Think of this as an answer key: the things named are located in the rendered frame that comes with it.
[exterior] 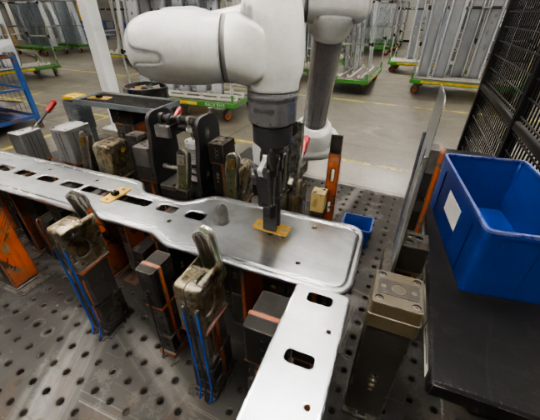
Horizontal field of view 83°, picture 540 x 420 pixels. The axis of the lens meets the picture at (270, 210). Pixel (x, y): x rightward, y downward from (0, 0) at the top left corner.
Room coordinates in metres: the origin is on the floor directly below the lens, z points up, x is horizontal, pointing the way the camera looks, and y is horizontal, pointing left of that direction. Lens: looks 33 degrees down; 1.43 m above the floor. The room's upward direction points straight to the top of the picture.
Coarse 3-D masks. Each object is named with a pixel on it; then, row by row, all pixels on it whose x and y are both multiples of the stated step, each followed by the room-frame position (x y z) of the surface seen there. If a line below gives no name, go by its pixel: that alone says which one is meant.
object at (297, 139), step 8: (296, 120) 0.72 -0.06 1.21; (296, 128) 0.68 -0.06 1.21; (296, 136) 0.71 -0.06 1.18; (296, 144) 0.70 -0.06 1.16; (288, 152) 0.70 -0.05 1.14; (296, 152) 0.70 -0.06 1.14; (288, 160) 0.70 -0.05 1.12; (296, 160) 0.69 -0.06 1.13; (288, 168) 0.70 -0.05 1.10; (296, 168) 0.68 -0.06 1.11; (288, 176) 0.71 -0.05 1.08; (296, 176) 0.68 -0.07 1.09; (296, 184) 0.68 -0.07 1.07
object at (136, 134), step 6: (132, 132) 0.97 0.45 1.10; (138, 132) 0.97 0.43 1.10; (144, 132) 0.98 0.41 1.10; (126, 138) 0.96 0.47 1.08; (132, 138) 0.95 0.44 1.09; (138, 138) 0.95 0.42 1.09; (144, 138) 0.97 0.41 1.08; (132, 144) 0.95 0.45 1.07; (132, 150) 0.95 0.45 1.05; (132, 156) 0.96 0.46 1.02; (138, 174) 0.96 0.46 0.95; (144, 186) 0.95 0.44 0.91
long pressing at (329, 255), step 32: (0, 160) 0.98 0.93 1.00; (32, 160) 0.98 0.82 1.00; (32, 192) 0.75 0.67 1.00; (64, 192) 0.75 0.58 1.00; (128, 192) 0.75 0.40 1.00; (128, 224) 0.60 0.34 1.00; (160, 224) 0.60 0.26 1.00; (192, 224) 0.60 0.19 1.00; (288, 224) 0.60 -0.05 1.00; (320, 224) 0.60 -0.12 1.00; (224, 256) 0.49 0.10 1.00; (256, 256) 0.48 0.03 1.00; (288, 256) 0.48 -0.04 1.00; (320, 256) 0.48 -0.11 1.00; (352, 256) 0.49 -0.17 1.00
